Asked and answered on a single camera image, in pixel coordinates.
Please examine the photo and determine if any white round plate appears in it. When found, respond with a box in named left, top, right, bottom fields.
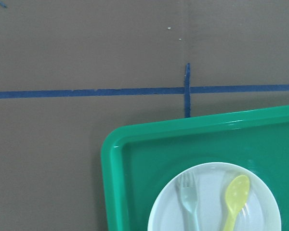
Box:
left=147, top=162, right=281, bottom=231

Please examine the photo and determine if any green plastic tray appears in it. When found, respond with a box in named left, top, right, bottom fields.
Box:
left=101, top=105, right=289, bottom=231

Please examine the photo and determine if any yellow plastic spoon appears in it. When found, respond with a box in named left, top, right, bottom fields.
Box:
left=223, top=175, right=250, bottom=231

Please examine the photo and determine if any translucent blue plastic fork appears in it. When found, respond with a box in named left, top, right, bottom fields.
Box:
left=177, top=171, right=200, bottom=231

